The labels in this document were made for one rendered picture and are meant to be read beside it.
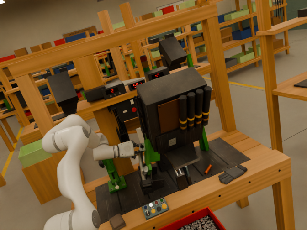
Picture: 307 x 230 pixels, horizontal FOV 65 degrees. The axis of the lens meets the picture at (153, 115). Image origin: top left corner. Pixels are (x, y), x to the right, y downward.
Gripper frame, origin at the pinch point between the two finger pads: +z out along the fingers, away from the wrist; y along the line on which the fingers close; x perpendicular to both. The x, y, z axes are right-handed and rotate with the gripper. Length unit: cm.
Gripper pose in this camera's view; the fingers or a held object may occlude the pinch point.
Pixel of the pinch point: (140, 148)
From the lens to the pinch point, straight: 166.9
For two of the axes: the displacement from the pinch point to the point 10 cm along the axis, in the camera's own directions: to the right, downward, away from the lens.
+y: -2.0, -8.7, 4.4
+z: 9.6, -1.0, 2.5
